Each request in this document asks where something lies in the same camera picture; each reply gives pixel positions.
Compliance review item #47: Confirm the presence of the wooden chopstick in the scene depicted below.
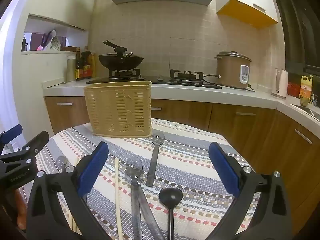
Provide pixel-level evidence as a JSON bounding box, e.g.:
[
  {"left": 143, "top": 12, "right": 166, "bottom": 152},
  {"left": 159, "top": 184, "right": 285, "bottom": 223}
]
[
  {"left": 115, "top": 158, "right": 123, "bottom": 240},
  {"left": 71, "top": 152, "right": 85, "bottom": 232}
]

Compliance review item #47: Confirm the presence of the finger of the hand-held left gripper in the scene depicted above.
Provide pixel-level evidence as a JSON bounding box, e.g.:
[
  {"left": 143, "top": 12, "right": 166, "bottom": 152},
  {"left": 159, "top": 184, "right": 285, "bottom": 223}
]
[
  {"left": 0, "top": 124, "right": 23, "bottom": 155},
  {"left": 0, "top": 131, "right": 50, "bottom": 174}
]

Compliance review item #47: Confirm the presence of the person's left hand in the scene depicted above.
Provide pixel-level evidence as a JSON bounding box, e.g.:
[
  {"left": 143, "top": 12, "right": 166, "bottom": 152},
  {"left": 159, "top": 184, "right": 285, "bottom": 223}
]
[{"left": 15, "top": 189, "right": 27, "bottom": 230}]

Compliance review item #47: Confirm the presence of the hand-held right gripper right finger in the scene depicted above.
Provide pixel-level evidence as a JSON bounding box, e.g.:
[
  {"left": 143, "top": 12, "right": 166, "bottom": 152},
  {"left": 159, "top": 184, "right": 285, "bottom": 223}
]
[{"left": 208, "top": 141, "right": 293, "bottom": 240}]

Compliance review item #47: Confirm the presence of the brown rice cooker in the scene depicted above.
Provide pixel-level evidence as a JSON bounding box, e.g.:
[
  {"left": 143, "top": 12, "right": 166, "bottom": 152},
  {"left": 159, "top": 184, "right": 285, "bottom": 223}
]
[{"left": 214, "top": 51, "right": 252, "bottom": 88}]

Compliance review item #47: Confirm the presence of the striped woven tablecloth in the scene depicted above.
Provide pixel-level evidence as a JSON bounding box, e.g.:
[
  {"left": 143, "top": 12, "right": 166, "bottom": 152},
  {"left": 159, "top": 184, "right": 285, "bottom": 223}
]
[{"left": 19, "top": 118, "right": 260, "bottom": 240}]

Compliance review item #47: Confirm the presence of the plastic bag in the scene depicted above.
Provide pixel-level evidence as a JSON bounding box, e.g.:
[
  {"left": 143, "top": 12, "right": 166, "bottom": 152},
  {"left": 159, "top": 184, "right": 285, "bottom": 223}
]
[{"left": 37, "top": 30, "right": 62, "bottom": 52}]

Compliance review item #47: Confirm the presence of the red box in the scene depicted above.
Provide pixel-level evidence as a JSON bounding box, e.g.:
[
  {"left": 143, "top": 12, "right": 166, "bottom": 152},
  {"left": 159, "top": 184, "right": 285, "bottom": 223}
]
[{"left": 287, "top": 81, "right": 302, "bottom": 98}]

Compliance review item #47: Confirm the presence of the white kitchen counter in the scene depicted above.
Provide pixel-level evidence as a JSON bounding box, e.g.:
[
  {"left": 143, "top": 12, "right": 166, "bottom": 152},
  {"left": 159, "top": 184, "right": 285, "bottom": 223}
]
[{"left": 42, "top": 76, "right": 320, "bottom": 128}]

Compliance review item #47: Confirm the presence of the clear plastic spoon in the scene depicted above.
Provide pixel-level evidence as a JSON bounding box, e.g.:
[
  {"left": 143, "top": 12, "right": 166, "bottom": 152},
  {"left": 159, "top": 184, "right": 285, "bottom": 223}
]
[{"left": 56, "top": 156, "right": 68, "bottom": 173}]

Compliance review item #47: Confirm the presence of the beige plastic utensil basket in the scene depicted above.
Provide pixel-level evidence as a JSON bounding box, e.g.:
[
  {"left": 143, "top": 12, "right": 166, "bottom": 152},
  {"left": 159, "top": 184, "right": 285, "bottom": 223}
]
[{"left": 83, "top": 81, "right": 153, "bottom": 138}]

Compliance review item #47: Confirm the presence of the yellow condiment bottle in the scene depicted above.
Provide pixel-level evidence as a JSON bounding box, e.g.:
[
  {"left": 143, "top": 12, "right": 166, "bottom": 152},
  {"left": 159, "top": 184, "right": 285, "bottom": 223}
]
[{"left": 91, "top": 52, "right": 97, "bottom": 78}]

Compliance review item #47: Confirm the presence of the steel sink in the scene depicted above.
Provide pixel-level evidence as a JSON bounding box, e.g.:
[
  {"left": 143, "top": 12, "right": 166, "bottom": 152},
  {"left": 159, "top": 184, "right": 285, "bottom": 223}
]
[{"left": 291, "top": 102, "right": 320, "bottom": 122}]

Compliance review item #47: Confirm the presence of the black ladle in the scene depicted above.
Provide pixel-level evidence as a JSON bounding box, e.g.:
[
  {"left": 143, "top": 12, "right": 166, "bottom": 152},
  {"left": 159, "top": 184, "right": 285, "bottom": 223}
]
[{"left": 159, "top": 187, "right": 183, "bottom": 240}]

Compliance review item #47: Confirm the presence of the clear plastic ladle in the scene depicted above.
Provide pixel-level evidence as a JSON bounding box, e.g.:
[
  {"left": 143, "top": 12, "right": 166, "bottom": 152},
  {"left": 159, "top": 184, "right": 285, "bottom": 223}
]
[{"left": 124, "top": 159, "right": 144, "bottom": 240}]

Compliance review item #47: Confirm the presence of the dark sauce bottle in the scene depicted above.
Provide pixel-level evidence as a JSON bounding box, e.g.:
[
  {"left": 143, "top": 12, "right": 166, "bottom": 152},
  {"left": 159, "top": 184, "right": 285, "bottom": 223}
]
[
  {"left": 75, "top": 47, "right": 84, "bottom": 81},
  {"left": 82, "top": 46, "right": 92, "bottom": 80}
]

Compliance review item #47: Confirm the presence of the yellow oil bottle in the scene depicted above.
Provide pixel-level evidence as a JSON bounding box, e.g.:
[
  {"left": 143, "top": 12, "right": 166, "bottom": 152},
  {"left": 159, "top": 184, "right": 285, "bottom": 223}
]
[{"left": 299, "top": 75, "right": 314, "bottom": 105}]

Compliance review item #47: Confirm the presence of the black gas stove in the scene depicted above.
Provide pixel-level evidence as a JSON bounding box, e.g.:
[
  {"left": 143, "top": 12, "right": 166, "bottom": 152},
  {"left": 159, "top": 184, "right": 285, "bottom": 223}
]
[{"left": 86, "top": 69, "right": 222, "bottom": 90}]

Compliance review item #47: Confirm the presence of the dark window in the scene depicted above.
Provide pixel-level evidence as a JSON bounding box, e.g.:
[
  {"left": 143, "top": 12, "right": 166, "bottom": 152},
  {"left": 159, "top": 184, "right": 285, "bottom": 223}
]
[{"left": 272, "top": 0, "right": 320, "bottom": 75}]

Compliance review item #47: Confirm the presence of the black power cable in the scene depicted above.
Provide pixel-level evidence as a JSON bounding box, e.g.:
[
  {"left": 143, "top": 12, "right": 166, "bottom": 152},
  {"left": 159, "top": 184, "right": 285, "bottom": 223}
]
[{"left": 202, "top": 74, "right": 256, "bottom": 92}]

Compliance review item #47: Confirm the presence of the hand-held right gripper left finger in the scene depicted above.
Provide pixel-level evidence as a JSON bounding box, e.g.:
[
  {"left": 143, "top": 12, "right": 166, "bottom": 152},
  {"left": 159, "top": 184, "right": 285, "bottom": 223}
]
[{"left": 26, "top": 141, "right": 109, "bottom": 240}]

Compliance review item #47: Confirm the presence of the white electric kettle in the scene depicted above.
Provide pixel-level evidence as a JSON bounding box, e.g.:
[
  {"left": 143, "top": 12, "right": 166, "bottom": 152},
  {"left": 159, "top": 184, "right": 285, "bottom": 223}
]
[{"left": 271, "top": 67, "right": 288, "bottom": 98}]

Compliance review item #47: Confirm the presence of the white and yellow wall cabinet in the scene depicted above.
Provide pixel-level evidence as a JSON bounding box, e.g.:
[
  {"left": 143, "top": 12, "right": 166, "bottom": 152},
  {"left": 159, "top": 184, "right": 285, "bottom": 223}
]
[{"left": 215, "top": 0, "right": 279, "bottom": 29}]

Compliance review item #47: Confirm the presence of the white canister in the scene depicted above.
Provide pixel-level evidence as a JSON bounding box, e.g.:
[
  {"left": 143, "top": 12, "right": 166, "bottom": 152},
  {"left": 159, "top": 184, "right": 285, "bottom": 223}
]
[{"left": 66, "top": 54, "right": 77, "bottom": 82}]

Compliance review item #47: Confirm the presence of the black wok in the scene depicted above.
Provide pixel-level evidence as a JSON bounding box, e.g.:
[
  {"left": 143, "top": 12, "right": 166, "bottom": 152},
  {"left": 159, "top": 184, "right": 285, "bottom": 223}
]
[{"left": 98, "top": 40, "right": 144, "bottom": 70}]

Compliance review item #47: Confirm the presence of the clear spoon with grey handle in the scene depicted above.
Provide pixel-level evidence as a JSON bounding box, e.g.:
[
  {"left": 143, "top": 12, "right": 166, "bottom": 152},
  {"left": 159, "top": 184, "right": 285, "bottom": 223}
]
[{"left": 146, "top": 132, "right": 165, "bottom": 187}]

